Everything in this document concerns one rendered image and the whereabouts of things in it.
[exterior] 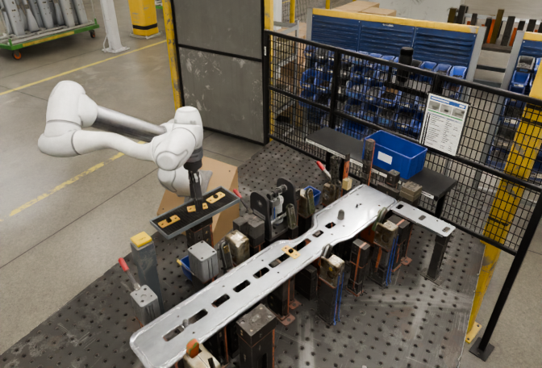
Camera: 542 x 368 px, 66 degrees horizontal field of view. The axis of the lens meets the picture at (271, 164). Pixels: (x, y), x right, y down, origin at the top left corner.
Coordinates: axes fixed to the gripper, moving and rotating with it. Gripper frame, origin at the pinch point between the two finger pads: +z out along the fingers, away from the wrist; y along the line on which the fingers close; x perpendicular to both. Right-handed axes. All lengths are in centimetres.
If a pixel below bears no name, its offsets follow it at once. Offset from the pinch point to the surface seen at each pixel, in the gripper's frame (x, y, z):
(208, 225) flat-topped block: 3.5, 3.3, 12.0
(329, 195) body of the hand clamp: 68, -9, 20
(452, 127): 133, -4, -10
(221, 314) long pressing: -1.5, 43.9, 20.2
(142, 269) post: -25.8, 16.0, 15.9
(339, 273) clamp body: 48, 40, 20
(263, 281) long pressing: 17.8, 34.0, 20.2
